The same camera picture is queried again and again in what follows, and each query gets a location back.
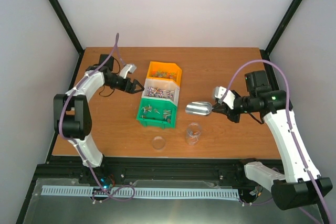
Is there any clear plastic jar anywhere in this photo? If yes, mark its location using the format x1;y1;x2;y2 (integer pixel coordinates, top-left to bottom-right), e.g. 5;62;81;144
186;122;202;146

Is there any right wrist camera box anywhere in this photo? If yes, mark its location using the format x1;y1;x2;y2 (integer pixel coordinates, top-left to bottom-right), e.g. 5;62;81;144
212;86;236;109

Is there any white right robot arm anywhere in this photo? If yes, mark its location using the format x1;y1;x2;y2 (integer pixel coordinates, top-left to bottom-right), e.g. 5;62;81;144
137;71;333;210

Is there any black aluminium frame base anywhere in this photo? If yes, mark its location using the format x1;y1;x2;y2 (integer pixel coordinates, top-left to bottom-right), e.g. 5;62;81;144
15;47;331;224

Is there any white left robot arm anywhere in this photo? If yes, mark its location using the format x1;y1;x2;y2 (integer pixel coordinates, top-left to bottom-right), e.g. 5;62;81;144
53;55;144;184

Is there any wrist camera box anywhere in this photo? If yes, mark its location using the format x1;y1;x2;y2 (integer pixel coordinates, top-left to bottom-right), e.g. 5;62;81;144
212;86;236;109
119;63;137;79

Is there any white plastic candy bin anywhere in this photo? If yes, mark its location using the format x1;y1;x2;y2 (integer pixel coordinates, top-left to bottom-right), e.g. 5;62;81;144
142;78;180;106

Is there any orange plastic candy bin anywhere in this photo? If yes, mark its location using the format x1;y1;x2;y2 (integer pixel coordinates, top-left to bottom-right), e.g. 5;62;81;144
146;61;182;86

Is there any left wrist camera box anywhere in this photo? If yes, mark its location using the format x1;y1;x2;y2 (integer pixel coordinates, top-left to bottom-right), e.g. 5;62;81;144
119;63;137;79

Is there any metal candy scoop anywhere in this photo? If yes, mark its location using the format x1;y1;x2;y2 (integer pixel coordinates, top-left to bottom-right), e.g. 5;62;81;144
185;101;213;116

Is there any light blue slotted cable duct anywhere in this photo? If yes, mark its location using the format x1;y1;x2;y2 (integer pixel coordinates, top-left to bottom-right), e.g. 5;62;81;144
40;185;239;201

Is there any clear round jar lid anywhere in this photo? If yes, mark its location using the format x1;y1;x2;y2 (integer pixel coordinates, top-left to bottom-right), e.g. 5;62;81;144
151;136;166;150

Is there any green plastic candy bin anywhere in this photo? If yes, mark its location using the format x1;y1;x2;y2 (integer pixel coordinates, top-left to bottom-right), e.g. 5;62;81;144
136;98;177;129

